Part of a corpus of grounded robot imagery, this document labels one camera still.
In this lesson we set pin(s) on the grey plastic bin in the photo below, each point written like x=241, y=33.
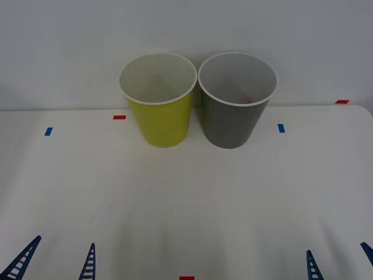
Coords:
x=230, y=125

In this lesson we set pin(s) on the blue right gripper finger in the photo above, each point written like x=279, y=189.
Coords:
x=314, y=266
x=368, y=249

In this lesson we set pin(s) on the yellow-green plastic bin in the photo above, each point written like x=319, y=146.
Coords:
x=163, y=122

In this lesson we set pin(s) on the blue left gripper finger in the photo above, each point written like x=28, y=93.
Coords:
x=88, y=264
x=21, y=258

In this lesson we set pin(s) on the red drink can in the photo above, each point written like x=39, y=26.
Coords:
x=247, y=101

